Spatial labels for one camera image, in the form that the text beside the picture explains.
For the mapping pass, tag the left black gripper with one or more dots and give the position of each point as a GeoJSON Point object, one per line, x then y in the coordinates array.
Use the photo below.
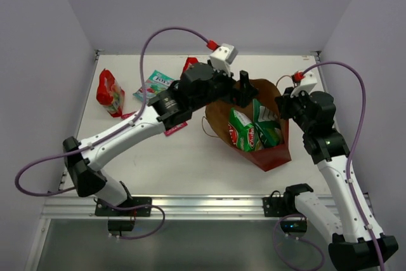
{"type": "Point", "coordinates": [236, 90]}

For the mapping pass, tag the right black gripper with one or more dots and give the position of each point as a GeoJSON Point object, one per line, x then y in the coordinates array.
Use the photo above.
{"type": "Point", "coordinates": [283, 102]}

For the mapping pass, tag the green chips bag back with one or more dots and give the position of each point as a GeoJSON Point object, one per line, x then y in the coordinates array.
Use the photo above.
{"type": "Point", "coordinates": [267, 126]}

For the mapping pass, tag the green Chuba chips bag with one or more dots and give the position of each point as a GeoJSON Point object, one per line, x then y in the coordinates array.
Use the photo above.
{"type": "Point", "coordinates": [242, 132]}

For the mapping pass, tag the red paper bag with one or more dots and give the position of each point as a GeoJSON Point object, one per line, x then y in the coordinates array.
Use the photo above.
{"type": "Point", "coordinates": [217, 115]}

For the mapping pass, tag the red candy packet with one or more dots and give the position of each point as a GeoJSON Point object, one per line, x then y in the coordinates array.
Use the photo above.
{"type": "Point", "coordinates": [175, 129]}
{"type": "Point", "coordinates": [125, 116]}

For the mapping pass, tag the teal Fox's candy bag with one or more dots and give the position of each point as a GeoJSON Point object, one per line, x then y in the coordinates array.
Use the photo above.
{"type": "Point", "coordinates": [156, 83]}

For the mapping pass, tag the red gummy candy bag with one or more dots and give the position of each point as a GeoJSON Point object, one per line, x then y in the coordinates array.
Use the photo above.
{"type": "Point", "coordinates": [109, 94]}

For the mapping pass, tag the red snack bag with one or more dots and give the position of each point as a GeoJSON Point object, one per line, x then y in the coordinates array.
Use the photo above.
{"type": "Point", "coordinates": [189, 62]}

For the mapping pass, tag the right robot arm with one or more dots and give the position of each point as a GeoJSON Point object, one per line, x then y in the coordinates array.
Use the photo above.
{"type": "Point", "coordinates": [354, 238]}

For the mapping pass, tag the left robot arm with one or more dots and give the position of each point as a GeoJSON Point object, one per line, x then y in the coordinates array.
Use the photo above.
{"type": "Point", "coordinates": [197, 87]}

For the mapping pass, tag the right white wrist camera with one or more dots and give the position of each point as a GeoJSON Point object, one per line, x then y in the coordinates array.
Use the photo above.
{"type": "Point", "coordinates": [303, 82]}

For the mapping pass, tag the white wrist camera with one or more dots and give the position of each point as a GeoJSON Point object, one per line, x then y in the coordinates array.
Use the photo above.
{"type": "Point", "coordinates": [222, 56]}
{"type": "Point", "coordinates": [303, 82]}

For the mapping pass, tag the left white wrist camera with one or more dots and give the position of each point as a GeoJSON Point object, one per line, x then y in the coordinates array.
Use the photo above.
{"type": "Point", "coordinates": [222, 56]}

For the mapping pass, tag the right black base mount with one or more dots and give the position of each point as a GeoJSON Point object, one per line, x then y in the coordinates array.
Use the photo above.
{"type": "Point", "coordinates": [280, 205]}

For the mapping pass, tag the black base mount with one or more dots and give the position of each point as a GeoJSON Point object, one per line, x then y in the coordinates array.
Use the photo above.
{"type": "Point", "coordinates": [120, 221]}
{"type": "Point", "coordinates": [280, 205]}

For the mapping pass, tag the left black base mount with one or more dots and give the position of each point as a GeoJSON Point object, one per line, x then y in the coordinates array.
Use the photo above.
{"type": "Point", "coordinates": [120, 221]}

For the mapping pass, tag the aluminium rail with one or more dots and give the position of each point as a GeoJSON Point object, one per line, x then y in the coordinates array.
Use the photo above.
{"type": "Point", "coordinates": [176, 207]}

